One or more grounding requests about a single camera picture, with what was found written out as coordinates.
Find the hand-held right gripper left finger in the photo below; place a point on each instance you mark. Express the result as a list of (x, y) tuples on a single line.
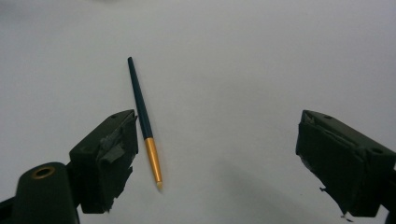
[(102, 165)]

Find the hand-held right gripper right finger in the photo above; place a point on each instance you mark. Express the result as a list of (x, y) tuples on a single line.
[(339, 161)]

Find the dark blue and gold pen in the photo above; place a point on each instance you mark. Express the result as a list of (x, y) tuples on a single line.
[(141, 109)]

